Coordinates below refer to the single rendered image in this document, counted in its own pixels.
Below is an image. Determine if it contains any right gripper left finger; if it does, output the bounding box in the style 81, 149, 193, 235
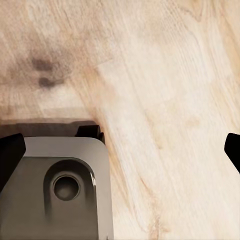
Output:
0, 133, 26, 193

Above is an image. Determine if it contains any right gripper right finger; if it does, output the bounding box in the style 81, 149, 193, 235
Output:
224, 132, 240, 173

